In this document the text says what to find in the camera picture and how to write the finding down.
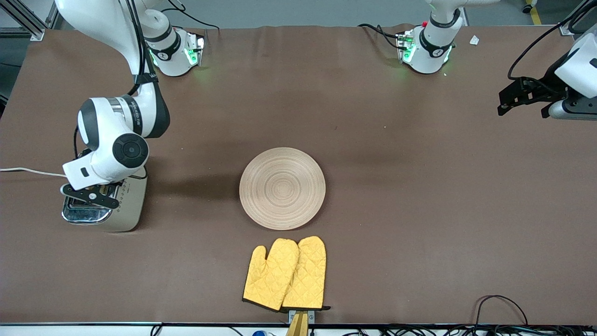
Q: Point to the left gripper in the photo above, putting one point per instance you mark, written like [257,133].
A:
[549,84]

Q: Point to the round wooden plate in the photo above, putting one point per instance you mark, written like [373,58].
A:
[282,189]

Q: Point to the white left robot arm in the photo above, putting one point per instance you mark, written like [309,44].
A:
[431,56]

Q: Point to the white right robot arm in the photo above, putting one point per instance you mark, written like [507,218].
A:
[130,149]

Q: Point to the beige chrome two-slot toaster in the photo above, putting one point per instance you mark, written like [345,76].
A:
[133,205]

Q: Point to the small white paper scrap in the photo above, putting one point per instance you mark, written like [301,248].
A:
[474,40]

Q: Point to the black caster wheel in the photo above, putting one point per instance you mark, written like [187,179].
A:
[528,7]

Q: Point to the brown table cover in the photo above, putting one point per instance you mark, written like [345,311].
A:
[373,116]

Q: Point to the yellow quilted oven mitt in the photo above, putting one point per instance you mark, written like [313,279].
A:
[308,275]
[270,275]

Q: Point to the small blue object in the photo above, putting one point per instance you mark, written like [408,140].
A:
[259,333]

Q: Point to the aluminium frame profile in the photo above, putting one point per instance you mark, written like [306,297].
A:
[28,23]
[571,25]

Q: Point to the small metal bracket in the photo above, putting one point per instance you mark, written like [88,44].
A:
[311,315]

